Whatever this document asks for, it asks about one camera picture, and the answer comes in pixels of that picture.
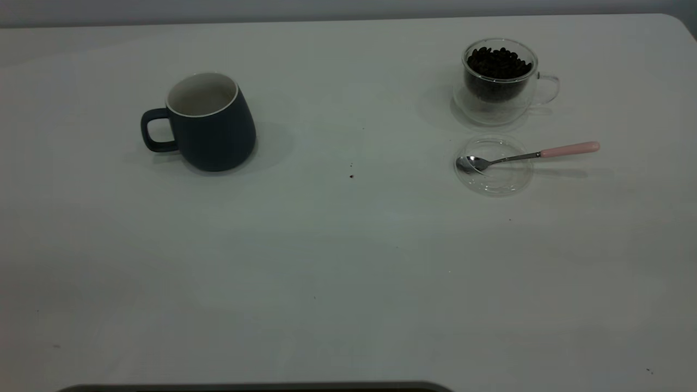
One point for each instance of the dark blue ceramic mug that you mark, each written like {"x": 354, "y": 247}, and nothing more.
{"x": 218, "y": 136}

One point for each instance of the dark coffee beans pile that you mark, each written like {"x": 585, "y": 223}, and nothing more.
{"x": 498, "y": 65}

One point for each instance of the clear double-wall glass cup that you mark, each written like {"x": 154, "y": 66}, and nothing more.
{"x": 490, "y": 112}

